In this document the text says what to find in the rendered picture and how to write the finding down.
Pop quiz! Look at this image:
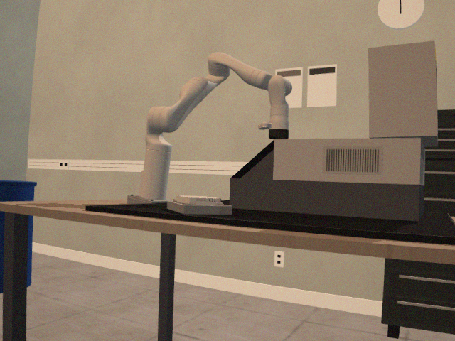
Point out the grey benchtop machine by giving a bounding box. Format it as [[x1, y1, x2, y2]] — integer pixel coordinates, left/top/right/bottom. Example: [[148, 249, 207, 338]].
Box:
[[229, 40, 438, 222]]

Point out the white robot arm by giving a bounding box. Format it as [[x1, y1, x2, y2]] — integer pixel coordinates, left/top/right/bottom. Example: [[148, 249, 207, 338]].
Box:
[[139, 53, 292, 200]]

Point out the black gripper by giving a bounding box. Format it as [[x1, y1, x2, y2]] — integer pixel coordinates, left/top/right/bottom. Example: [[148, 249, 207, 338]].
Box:
[[269, 129, 289, 140]]

